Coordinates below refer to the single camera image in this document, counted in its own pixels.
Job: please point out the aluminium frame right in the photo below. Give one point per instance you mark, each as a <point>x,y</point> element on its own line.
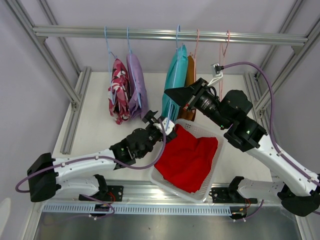
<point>281,62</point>

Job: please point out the red trousers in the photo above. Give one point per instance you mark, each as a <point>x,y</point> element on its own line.
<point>187,160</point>

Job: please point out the blue wire hanger lilac trousers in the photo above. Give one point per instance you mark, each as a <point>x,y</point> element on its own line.
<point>131,67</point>

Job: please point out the blue wire hanger floral trousers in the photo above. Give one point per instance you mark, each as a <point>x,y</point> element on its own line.
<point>110,62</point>

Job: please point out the aluminium hanging rail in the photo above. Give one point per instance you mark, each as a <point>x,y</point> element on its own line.
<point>272,39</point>

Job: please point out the pink wire hanger brown trousers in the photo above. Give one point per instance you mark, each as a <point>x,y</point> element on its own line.
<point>194,53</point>

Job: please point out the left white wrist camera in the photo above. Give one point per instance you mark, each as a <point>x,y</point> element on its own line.
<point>165,126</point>

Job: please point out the white slotted cable duct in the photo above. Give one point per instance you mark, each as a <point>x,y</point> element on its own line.
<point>138,209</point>

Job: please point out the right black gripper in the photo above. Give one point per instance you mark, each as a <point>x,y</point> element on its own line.
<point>183,96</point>

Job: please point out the aluminium frame left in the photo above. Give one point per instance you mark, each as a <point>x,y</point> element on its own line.
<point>76,95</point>

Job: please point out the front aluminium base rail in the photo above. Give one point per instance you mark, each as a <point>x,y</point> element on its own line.
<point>135,191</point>

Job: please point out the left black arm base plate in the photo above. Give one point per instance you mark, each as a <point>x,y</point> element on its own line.
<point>112,193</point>

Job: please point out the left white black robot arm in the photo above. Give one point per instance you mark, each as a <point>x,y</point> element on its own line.
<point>123,154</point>

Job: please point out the aluminium frame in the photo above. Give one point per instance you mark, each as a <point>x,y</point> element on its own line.
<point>281,62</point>
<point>76,95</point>

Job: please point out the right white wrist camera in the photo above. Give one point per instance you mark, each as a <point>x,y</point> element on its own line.
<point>217,74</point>

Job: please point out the pink floral trousers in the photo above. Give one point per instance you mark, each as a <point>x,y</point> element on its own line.
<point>119,93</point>

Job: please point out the white plastic basket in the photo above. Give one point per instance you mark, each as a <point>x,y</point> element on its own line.
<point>197,131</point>

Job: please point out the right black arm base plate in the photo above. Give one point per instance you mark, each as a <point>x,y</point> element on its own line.
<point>222,195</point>

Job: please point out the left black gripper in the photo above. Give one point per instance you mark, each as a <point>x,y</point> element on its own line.
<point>147,118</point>

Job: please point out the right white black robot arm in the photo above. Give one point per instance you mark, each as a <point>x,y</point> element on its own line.
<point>297,188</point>

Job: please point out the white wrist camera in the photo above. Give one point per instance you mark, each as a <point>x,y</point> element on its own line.
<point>217,74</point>
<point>165,126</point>

